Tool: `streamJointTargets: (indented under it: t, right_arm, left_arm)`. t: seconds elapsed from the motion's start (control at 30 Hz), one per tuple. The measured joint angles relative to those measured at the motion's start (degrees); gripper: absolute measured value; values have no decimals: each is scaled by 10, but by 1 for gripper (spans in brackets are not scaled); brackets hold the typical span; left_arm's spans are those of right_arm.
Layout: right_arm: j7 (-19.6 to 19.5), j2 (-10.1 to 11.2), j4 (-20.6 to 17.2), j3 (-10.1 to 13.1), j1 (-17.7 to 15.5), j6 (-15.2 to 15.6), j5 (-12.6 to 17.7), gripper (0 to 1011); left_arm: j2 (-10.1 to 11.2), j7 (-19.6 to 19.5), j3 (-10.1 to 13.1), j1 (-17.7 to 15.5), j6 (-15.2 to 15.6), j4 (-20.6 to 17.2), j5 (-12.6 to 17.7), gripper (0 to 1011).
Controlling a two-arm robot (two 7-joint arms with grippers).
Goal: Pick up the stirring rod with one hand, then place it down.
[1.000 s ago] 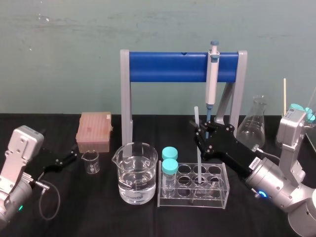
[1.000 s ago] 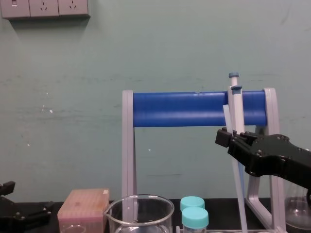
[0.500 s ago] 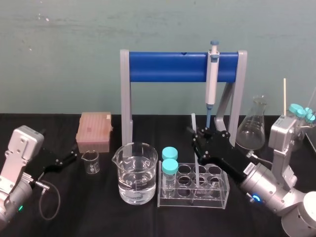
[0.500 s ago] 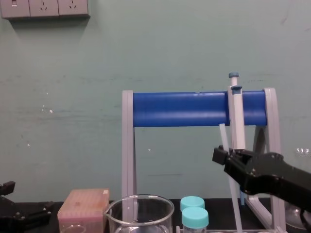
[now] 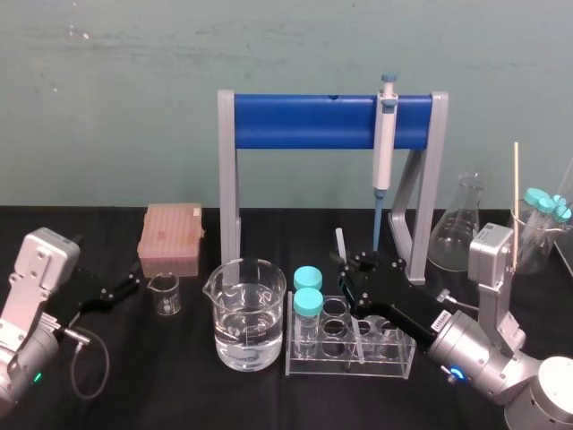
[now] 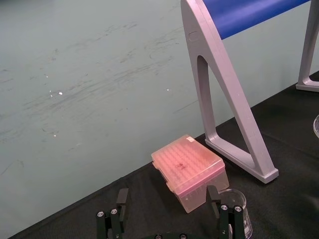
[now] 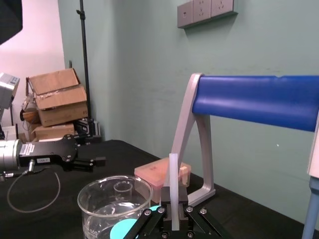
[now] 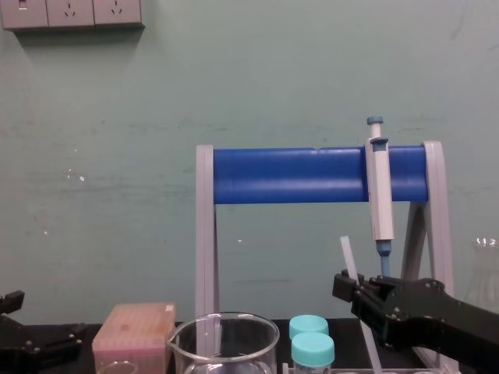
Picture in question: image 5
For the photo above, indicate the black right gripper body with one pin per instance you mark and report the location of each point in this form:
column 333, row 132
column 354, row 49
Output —
column 403, row 304

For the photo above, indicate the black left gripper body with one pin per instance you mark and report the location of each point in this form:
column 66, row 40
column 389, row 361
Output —
column 82, row 293

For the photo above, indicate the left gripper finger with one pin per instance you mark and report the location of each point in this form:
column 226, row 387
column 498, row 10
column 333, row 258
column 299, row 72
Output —
column 134, row 273
column 117, row 293

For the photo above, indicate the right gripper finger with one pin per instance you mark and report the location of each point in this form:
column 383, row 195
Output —
column 356, row 289
column 376, row 262

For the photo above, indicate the clear glass stirring rod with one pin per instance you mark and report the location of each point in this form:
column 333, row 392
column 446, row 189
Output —
column 340, row 242

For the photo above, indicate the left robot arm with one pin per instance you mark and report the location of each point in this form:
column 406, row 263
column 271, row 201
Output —
column 40, row 255

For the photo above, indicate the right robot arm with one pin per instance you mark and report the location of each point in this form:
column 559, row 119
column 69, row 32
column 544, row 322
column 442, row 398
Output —
column 474, row 345

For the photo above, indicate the small empty glass beaker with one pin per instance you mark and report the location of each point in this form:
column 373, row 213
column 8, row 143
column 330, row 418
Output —
column 165, row 298

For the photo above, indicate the clear tube with teal cap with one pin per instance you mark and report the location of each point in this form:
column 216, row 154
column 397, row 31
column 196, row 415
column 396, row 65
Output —
column 534, row 195
column 546, row 205
column 308, row 277
column 562, row 212
column 307, row 302

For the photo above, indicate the pink pipette tip box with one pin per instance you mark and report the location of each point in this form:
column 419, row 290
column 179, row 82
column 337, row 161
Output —
column 170, row 237

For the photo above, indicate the glass conical flask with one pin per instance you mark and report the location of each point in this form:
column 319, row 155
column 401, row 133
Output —
column 454, row 233

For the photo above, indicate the clear acrylic tube rack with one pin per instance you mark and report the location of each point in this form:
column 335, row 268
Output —
column 313, row 365

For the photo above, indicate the white and blue pipette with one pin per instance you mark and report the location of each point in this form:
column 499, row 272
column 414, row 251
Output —
column 384, row 148

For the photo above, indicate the large glass beaker with water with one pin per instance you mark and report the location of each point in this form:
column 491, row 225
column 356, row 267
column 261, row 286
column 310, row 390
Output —
column 246, row 331

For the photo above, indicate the black table cloth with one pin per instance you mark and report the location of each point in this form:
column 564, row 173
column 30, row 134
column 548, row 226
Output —
column 179, row 394

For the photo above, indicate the glass beaker holding tubes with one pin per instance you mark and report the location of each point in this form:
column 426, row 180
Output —
column 537, row 251

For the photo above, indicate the grey and blue pipette stand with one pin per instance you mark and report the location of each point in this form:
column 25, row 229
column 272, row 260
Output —
column 304, row 121

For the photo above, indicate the thin wooden stick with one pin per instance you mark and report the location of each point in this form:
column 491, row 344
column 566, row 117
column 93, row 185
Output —
column 516, row 188

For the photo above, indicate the dark flat tray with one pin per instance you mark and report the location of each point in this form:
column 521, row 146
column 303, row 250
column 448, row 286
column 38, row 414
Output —
column 566, row 253

